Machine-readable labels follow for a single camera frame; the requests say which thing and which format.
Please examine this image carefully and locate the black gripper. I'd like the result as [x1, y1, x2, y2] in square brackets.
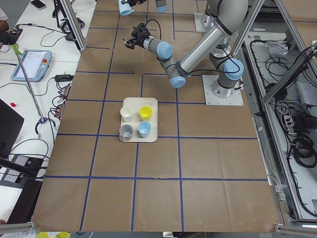
[126, 0, 147, 7]
[122, 23, 151, 50]

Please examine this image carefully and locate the pale green plastic cup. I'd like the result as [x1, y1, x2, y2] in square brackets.
[120, 106, 134, 122]

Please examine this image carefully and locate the yellow plastic cup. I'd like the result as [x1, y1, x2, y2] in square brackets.
[139, 106, 153, 121]

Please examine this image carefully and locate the light blue plastic cup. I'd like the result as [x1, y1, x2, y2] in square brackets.
[138, 121, 152, 138]

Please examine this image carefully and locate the grey plastic cup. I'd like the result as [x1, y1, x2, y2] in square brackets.
[119, 124, 134, 142]

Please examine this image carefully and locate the black power adapter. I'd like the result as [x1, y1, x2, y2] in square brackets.
[54, 74, 74, 82]

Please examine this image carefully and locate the cream plastic tray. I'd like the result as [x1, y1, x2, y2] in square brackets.
[120, 97, 158, 143]

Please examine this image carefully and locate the long metal rod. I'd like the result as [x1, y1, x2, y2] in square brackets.
[16, 55, 45, 123]

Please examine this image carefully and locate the green plastic printed part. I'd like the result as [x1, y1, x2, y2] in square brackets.
[11, 43, 22, 55]

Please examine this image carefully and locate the person in white shirt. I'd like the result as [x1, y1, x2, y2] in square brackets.
[0, 8, 11, 45]

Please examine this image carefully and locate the aluminium frame post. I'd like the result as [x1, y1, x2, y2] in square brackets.
[60, 0, 87, 52]

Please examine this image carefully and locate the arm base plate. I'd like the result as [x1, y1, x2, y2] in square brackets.
[202, 75, 244, 106]
[194, 13, 212, 33]

